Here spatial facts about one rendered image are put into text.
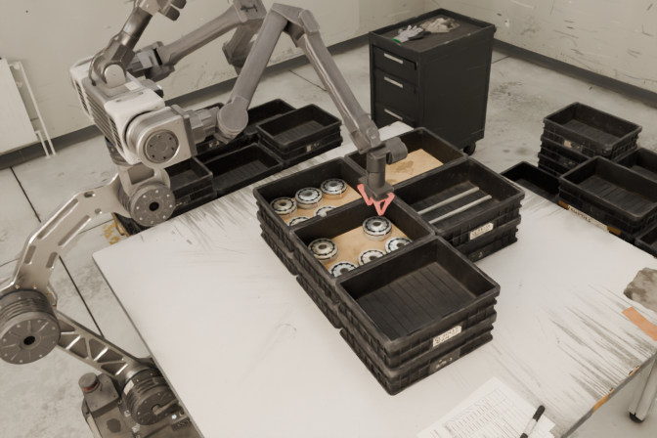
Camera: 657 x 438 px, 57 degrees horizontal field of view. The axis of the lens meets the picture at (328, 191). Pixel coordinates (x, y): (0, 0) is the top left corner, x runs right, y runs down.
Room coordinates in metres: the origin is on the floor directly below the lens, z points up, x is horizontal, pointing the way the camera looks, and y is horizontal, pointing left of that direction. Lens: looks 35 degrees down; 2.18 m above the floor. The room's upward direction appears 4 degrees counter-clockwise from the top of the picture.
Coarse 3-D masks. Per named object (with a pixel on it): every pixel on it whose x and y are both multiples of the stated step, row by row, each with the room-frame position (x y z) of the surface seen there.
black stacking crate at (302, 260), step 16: (352, 208) 1.69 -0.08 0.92; (368, 208) 1.72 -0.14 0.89; (320, 224) 1.62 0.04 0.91; (336, 224) 1.65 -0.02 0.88; (352, 224) 1.68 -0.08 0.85; (400, 224) 1.66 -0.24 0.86; (416, 224) 1.58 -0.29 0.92; (304, 240) 1.59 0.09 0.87; (304, 256) 1.51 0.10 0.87; (320, 288) 1.40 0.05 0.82; (336, 304) 1.33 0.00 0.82
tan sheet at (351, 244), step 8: (392, 224) 1.70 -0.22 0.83; (352, 232) 1.67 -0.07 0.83; (360, 232) 1.67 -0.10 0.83; (392, 232) 1.65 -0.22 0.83; (400, 232) 1.65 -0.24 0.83; (336, 240) 1.63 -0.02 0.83; (344, 240) 1.63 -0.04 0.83; (352, 240) 1.63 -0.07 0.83; (360, 240) 1.62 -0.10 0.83; (368, 240) 1.62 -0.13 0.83; (384, 240) 1.61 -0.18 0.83; (344, 248) 1.58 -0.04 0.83; (352, 248) 1.58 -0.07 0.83; (360, 248) 1.58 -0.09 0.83; (368, 248) 1.57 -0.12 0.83; (376, 248) 1.57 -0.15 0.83; (384, 248) 1.56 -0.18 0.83; (344, 256) 1.54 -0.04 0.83; (352, 256) 1.54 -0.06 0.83; (328, 264) 1.51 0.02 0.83
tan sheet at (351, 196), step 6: (348, 186) 1.96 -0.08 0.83; (348, 192) 1.92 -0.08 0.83; (354, 192) 1.92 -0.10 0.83; (294, 198) 1.90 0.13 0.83; (324, 198) 1.89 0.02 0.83; (342, 198) 1.88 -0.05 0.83; (348, 198) 1.87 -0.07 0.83; (354, 198) 1.87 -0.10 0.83; (324, 204) 1.85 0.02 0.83; (330, 204) 1.84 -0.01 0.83; (336, 204) 1.84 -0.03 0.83; (342, 204) 1.84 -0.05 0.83; (300, 210) 1.82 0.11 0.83; (306, 210) 1.82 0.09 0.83; (312, 210) 1.82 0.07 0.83; (294, 216) 1.79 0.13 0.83; (312, 216) 1.78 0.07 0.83
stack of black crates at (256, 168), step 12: (252, 144) 2.95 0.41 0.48; (228, 156) 2.86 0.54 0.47; (240, 156) 2.89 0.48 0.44; (252, 156) 2.94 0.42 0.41; (264, 156) 2.87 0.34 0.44; (216, 168) 2.81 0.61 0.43; (228, 168) 2.85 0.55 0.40; (240, 168) 2.87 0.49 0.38; (252, 168) 2.86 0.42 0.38; (264, 168) 2.85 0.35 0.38; (276, 168) 2.69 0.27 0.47; (216, 180) 2.77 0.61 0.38; (228, 180) 2.76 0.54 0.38; (240, 180) 2.75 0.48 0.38; (252, 180) 2.61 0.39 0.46; (228, 192) 2.54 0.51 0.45
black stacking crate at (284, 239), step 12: (324, 168) 1.98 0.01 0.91; (336, 168) 2.00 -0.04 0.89; (348, 168) 1.96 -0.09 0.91; (288, 180) 1.91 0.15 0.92; (300, 180) 1.93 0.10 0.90; (312, 180) 1.95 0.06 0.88; (324, 180) 1.98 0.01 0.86; (348, 180) 1.97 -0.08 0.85; (264, 192) 1.86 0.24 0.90; (276, 192) 1.88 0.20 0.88; (288, 192) 1.90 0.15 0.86; (264, 216) 1.79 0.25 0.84; (276, 228) 1.70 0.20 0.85; (288, 240) 1.60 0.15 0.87
